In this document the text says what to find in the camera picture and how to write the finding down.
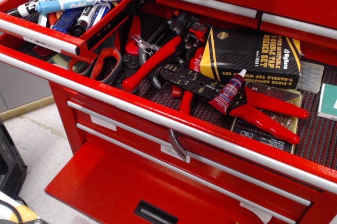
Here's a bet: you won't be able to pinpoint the large red tool drawer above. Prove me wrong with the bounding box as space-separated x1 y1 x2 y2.
0 10 337 194

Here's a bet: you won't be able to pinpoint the red threadlocker glue tube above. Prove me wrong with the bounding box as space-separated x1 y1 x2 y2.
209 69 246 115

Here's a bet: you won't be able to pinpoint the drill bit index case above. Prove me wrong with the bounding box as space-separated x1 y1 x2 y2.
230 82 309 153

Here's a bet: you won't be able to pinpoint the blue rectangular eraser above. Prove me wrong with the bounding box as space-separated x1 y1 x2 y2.
52 7 84 33

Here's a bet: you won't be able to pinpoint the black capped dry-erase marker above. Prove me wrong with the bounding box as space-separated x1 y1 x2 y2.
72 4 98 37

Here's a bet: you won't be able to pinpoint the red tool chest cabinet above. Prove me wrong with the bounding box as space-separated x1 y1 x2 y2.
1 0 336 223

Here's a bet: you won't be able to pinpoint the red grey handled scissors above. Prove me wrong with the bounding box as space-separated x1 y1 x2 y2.
67 32 122 84

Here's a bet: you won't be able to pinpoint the light blue Expo marker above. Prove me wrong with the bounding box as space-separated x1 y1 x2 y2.
36 0 121 14

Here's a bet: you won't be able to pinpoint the clear plastic bit case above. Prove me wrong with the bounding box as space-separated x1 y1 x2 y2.
297 61 324 94

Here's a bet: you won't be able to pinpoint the open red bottom drawer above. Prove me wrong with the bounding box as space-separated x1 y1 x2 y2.
44 140 298 224

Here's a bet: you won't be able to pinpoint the black Expo marker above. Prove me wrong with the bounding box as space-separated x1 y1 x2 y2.
5 0 53 18

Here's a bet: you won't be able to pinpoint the black plastic crate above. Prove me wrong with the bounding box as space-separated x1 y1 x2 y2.
1 121 27 198

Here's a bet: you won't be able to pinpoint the black yellow tap wrench box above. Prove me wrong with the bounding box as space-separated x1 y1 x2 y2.
200 27 301 90

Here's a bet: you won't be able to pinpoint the small red marker drawer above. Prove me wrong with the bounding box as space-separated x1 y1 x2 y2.
1 0 146 63

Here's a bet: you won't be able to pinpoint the long red handled pliers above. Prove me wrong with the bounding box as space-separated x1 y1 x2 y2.
122 36 181 92

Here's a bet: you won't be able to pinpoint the silver hook on handle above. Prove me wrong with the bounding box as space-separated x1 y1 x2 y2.
169 129 187 162

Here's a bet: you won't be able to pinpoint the teal white box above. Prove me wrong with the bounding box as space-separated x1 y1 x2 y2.
318 83 337 121

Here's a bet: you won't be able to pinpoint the red handled wire crimper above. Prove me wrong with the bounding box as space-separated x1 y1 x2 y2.
160 64 309 145

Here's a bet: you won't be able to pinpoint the small red wire stripper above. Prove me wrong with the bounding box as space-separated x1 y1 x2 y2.
125 15 141 56

